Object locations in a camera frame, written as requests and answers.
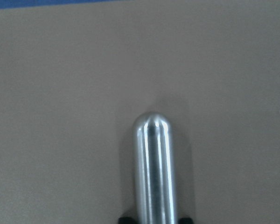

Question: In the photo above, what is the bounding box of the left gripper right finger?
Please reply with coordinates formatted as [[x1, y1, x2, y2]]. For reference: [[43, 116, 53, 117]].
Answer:
[[178, 217, 193, 224]]

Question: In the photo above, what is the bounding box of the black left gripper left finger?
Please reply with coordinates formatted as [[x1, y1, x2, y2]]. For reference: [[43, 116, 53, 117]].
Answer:
[[118, 217, 137, 224]]

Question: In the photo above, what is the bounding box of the steel muddler black tip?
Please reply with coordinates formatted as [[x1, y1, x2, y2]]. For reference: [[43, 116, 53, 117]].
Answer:
[[133, 112, 178, 224]]

